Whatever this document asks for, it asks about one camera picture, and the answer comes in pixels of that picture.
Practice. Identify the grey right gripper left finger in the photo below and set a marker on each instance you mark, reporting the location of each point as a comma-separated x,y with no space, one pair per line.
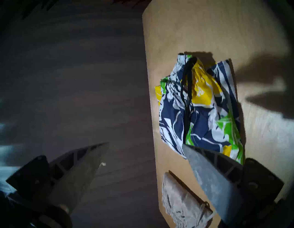
75,174

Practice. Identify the light wooden table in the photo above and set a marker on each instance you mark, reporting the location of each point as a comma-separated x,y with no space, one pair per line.
252,34

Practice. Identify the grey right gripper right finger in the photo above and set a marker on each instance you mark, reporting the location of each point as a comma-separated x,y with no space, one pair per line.
218,183

